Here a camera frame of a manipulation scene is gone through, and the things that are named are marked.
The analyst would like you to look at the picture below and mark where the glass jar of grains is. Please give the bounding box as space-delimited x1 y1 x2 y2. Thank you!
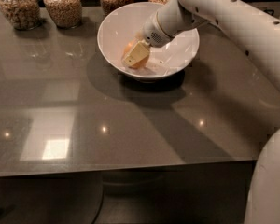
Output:
43 0 82 29

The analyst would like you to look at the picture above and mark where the white ceramic bowl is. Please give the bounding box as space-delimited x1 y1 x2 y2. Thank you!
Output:
97 2 200 82

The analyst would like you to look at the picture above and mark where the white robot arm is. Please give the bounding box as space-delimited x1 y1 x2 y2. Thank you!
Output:
122 0 280 224

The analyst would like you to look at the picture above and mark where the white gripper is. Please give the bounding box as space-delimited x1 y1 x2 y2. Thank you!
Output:
121 12 175 68

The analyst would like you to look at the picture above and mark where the glass jar of nuts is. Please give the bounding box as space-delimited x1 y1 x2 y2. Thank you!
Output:
0 0 41 31

